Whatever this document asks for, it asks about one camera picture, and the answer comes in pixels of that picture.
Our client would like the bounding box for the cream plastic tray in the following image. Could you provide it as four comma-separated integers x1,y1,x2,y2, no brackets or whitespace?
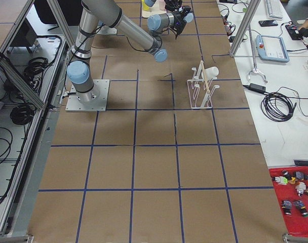
141,1,167,18

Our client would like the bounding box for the coiled black cable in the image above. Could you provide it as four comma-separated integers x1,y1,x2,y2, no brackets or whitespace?
260,91,297,123

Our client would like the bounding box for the white keyboard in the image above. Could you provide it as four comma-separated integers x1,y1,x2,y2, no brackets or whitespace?
264,0,283,20

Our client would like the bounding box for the red parts tray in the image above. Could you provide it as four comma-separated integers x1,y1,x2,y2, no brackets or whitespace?
269,167,308,237

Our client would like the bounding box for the yellow plastic cup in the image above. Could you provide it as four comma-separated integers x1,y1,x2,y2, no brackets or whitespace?
142,0,150,11

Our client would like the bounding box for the black smartphone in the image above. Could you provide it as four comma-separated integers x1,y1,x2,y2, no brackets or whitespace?
258,20,278,27

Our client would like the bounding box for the reacher grabber tool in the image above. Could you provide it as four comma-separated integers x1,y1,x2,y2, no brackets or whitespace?
247,26,267,84

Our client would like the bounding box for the white plastic cup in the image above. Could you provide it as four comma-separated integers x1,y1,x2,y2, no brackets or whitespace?
202,66,219,79

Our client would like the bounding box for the black power adapter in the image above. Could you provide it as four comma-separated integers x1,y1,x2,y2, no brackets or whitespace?
249,83,266,94

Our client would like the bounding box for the pink plastic cup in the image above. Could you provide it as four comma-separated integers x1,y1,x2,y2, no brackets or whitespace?
158,0,166,9

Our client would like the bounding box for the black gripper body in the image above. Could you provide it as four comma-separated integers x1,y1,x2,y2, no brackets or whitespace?
165,0,182,10
172,5,192,28

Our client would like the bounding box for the aluminium frame post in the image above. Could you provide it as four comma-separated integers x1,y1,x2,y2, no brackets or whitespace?
229,0,260,57

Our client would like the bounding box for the white wire cup rack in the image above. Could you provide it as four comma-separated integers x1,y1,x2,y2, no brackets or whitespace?
186,60,220,109

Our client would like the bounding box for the teach pendant tablet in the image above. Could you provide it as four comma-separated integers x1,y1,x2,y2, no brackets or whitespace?
256,34,290,63

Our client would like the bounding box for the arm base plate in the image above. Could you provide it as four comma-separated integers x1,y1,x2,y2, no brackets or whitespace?
95,21,118,35
65,79,110,112

